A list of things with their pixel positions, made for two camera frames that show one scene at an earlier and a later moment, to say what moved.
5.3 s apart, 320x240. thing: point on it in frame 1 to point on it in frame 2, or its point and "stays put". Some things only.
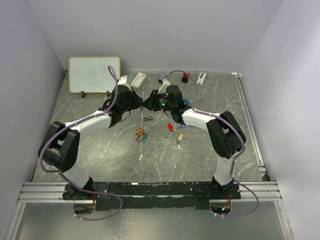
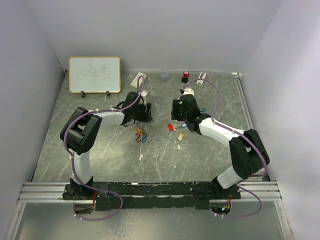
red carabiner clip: x=138 y=139 stays put
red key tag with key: x=170 y=127 stays put
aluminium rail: x=53 y=192 stays put
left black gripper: x=138 y=101 to x=148 y=115
